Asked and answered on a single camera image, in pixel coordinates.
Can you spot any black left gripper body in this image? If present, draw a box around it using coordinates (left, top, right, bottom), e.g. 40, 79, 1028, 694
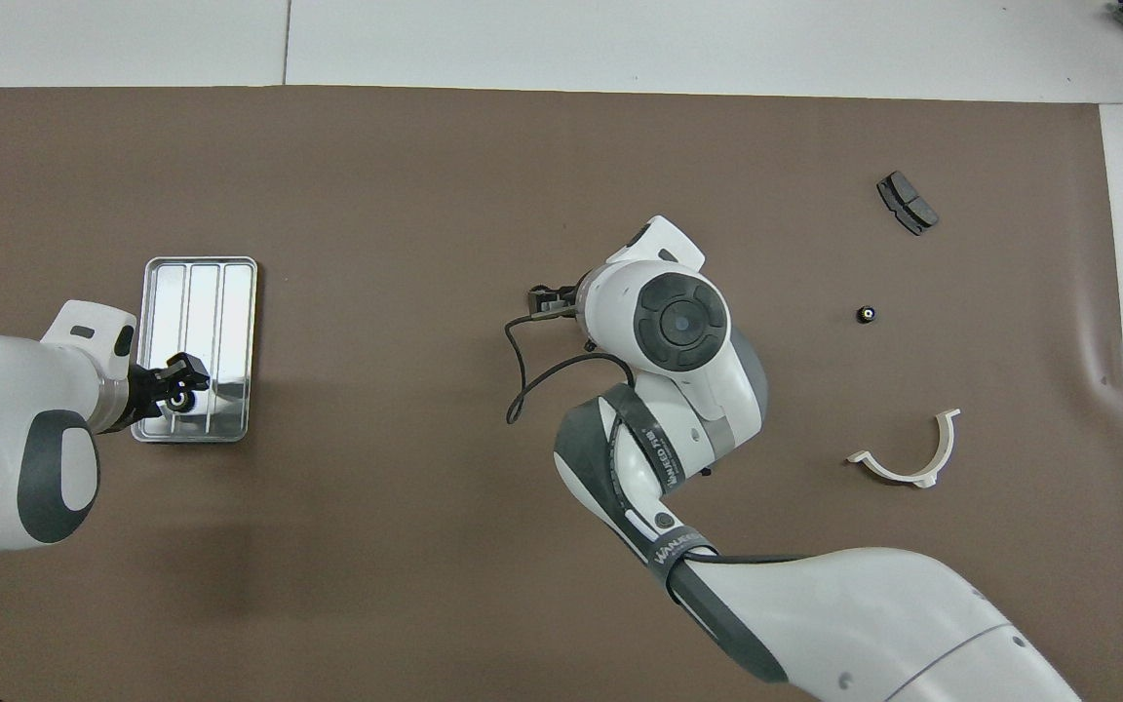
123, 366, 171, 430

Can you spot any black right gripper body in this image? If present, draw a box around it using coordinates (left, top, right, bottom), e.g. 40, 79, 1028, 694
529, 283, 584, 319

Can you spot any silver metal tray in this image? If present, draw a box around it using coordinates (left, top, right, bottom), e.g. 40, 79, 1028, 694
131, 256, 259, 445

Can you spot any brown paper table mat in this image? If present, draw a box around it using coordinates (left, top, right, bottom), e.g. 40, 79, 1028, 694
0, 86, 1123, 702

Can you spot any short grey brake pad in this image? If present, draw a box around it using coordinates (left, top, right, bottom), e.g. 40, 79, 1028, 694
876, 171, 941, 238

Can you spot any white plastic half-ring clamp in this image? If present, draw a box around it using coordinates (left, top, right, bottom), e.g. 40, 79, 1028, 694
846, 408, 962, 489

